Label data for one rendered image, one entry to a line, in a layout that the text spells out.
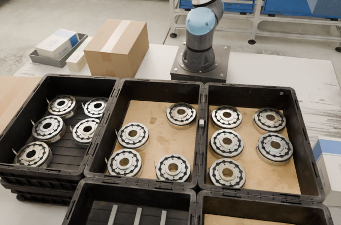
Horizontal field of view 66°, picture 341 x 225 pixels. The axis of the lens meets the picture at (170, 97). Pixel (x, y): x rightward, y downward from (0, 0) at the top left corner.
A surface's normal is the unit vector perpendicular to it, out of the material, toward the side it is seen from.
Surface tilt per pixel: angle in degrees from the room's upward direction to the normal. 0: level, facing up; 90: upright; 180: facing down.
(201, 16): 9
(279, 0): 90
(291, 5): 90
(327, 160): 0
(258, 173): 0
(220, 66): 2
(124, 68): 90
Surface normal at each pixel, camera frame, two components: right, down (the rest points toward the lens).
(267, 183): -0.04, -0.71
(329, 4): -0.19, 0.69
